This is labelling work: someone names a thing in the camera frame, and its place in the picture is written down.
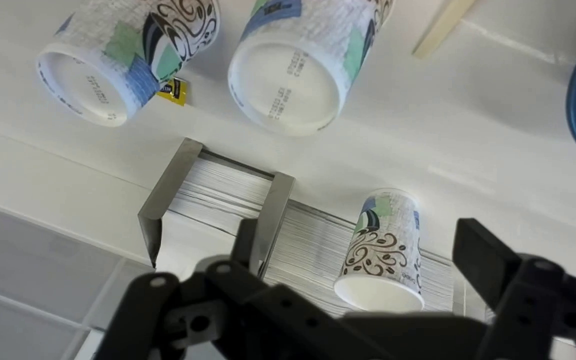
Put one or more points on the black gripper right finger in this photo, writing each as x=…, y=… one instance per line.
x=533, y=298

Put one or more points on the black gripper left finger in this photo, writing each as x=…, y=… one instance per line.
x=163, y=317

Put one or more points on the metal napkin holder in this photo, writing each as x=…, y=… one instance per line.
x=199, y=203

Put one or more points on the cream plastic spoon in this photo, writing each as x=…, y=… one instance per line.
x=443, y=27

